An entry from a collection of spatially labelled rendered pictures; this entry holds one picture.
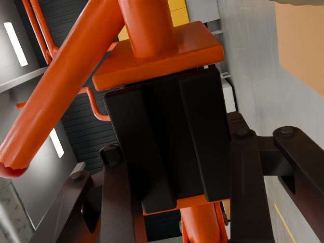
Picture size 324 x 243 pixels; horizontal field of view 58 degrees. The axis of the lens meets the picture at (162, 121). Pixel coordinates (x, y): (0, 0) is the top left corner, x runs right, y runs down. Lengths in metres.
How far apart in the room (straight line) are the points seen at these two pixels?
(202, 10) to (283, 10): 7.07
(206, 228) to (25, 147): 0.12
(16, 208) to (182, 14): 5.45
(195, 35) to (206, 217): 0.11
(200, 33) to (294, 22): 0.19
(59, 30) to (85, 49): 11.12
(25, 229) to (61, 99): 6.51
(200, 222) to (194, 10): 7.26
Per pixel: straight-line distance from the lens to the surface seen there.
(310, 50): 0.31
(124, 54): 0.16
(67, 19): 11.15
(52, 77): 0.17
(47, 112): 0.18
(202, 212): 0.19
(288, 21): 0.35
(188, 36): 0.16
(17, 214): 6.50
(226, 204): 7.28
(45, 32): 8.26
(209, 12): 7.43
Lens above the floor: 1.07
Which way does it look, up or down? 7 degrees up
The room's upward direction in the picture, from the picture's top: 103 degrees counter-clockwise
